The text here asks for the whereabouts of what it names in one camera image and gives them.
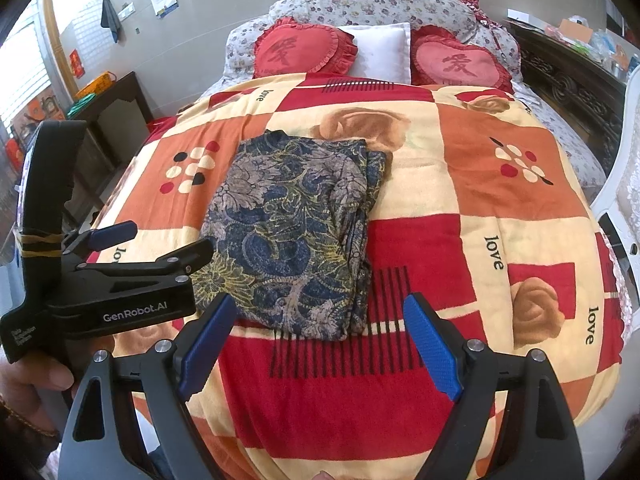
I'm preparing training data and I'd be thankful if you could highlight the red orange printed blanket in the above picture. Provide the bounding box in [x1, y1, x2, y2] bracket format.
[85, 72, 626, 480]

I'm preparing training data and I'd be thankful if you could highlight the orange and green bundle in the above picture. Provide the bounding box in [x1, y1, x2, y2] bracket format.
[70, 72, 117, 111]

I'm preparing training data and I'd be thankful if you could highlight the dark wooden side table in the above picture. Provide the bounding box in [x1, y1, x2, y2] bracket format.
[62, 71, 156, 221]

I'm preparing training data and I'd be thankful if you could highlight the red tassel ornament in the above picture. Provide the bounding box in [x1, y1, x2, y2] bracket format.
[460, 0, 506, 31]

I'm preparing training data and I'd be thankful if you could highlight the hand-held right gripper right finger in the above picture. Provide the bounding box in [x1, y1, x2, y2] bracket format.
[402, 294, 586, 480]

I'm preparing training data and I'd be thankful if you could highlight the pile of assorted small goods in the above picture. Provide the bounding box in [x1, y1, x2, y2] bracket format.
[542, 15, 640, 83]

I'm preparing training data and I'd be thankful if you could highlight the dark carved wooden cabinet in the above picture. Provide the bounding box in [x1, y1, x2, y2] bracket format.
[505, 19, 640, 171]

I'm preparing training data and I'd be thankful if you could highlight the white ornate chair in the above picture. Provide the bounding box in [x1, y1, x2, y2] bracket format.
[590, 62, 640, 311]

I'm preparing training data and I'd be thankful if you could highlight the white square pillow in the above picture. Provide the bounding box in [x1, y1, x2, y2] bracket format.
[336, 22, 412, 86]

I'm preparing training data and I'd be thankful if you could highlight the dark hanging cloth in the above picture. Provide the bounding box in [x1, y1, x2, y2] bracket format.
[100, 0, 123, 44]

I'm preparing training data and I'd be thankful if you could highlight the person's left hand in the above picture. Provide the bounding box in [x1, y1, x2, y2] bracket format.
[0, 347, 76, 396]

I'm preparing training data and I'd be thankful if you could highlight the window with white blinds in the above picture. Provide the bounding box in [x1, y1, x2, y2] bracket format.
[0, 20, 63, 126]

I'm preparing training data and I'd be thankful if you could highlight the red heart-shaped pillow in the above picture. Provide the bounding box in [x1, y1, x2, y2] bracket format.
[252, 17, 360, 79]
[410, 25, 516, 93]

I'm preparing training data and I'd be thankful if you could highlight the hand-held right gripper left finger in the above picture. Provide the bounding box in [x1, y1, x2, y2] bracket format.
[57, 292, 238, 480]

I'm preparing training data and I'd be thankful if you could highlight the floral patterned garment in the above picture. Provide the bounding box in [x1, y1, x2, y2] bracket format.
[192, 129, 391, 343]

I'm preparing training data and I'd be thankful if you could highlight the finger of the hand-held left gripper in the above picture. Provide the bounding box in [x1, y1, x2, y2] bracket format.
[62, 220, 138, 261]
[75, 239, 216, 281]

